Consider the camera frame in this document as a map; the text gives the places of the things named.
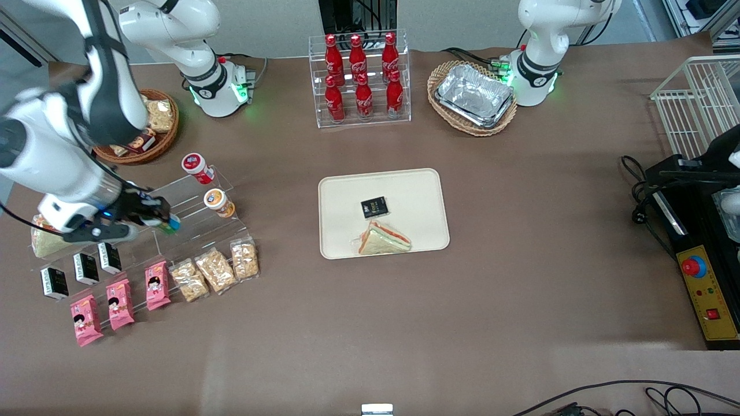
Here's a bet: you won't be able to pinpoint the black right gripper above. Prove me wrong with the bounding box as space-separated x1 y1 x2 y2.
94 185 173 230

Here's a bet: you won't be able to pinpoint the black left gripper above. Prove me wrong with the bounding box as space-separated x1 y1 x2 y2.
658 124 740 186

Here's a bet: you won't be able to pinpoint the orange gum can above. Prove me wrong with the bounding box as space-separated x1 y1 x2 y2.
203 188 236 219

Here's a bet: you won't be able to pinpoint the red gum can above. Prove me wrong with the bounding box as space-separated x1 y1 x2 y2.
182 153 216 185

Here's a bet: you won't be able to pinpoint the cream plastic tray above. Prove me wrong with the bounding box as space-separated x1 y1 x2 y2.
318 168 450 260

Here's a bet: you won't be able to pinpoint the clear acrylic stepped stand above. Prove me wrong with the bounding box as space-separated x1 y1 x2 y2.
28 165 250 325

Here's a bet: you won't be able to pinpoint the small black white box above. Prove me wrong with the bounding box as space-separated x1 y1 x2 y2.
40 267 69 300
73 252 100 285
97 242 123 274

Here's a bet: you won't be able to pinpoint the dark brown wicker basket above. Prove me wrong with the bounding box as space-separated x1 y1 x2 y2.
92 88 180 166

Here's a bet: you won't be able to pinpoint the pink snack pack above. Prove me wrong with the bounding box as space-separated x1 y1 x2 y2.
70 295 105 347
145 261 172 311
106 278 135 331

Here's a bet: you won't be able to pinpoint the red cookie box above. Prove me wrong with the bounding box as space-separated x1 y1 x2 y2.
124 130 157 154

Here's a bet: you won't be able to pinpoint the black yellow control box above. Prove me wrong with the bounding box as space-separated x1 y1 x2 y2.
645 155 740 351

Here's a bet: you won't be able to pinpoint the wrapped triangle sandwich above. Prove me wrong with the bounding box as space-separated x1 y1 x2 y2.
350 220 412 257
31 215 79 258

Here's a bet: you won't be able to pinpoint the red cola bottle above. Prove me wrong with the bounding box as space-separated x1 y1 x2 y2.
382 32 400 81
354 72 374 120
324 75 346 123
386 69 405 118
324 34 346 87
349 35 369 84

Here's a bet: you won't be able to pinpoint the small black snack packet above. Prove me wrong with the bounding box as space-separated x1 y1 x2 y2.
361 196 389 220

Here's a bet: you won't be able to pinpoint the stacked aluminium foil trays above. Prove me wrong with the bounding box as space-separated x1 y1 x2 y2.
435 64 515 129

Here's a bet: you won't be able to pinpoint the light wicker basket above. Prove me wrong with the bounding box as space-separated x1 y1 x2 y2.
427 60 518 137

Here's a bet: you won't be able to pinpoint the clear acrylic bottle rack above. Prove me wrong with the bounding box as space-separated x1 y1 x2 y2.
308 29 412 129

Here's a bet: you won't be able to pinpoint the black equipment stand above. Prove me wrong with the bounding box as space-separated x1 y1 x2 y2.
318 0 398 35

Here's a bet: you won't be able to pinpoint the white wire basket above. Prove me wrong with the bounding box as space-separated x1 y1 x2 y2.
650 55 740 161

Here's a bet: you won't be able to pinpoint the black power cable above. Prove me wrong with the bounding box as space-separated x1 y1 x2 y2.
620 155 678 261

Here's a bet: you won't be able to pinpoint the metal frame rack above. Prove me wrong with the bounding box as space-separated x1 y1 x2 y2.
662 0 740 42

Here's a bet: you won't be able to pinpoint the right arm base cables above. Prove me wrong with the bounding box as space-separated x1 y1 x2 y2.
217 53 269 88

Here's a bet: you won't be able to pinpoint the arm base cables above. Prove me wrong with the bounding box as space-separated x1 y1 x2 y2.
217 53 269 88
442 46 510 74

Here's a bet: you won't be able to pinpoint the black floor cables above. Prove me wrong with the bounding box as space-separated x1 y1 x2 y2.
512 380 740 416

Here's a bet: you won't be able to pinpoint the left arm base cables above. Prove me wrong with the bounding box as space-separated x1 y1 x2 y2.
442 46 510 74

